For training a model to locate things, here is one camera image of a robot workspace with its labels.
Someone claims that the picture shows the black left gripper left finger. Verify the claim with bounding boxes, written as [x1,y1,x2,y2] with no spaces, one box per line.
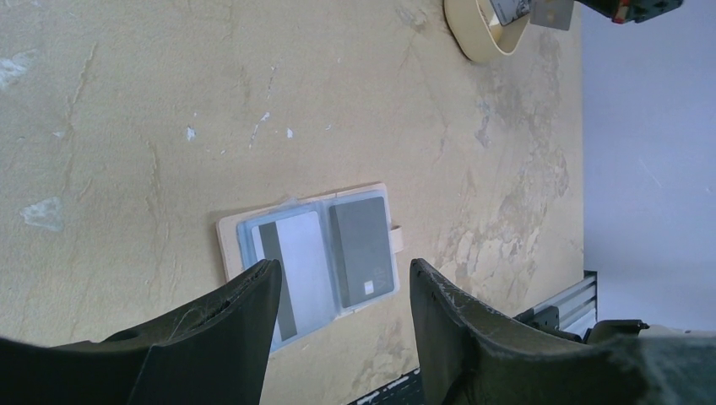
[1,260,282,404]

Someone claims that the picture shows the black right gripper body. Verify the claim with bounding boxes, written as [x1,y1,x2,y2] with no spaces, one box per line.
[579,0,684,24]

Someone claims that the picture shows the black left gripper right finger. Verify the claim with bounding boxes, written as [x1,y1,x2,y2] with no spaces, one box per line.
[410,259,715,404]

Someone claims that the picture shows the light patterned credit card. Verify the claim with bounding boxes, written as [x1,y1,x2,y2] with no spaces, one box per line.
[529,0,575,31]

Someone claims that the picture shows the white magnetic stripe card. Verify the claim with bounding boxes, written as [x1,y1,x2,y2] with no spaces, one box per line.
[251,211,337,351]

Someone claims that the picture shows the beige card holder wallet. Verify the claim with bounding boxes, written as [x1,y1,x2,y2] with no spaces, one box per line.
[216,182,404,351]

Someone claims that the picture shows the grey credit card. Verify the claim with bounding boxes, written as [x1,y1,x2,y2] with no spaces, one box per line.
[328,197,396,309]

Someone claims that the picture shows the beige oval card tray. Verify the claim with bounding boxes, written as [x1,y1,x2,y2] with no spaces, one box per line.
[443,0,529,63]

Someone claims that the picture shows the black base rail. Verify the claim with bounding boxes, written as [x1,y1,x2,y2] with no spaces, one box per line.
[350,368,426,405]

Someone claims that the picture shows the aluminium extrusion frame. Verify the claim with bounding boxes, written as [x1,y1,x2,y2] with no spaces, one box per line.
[514,271,598,339]

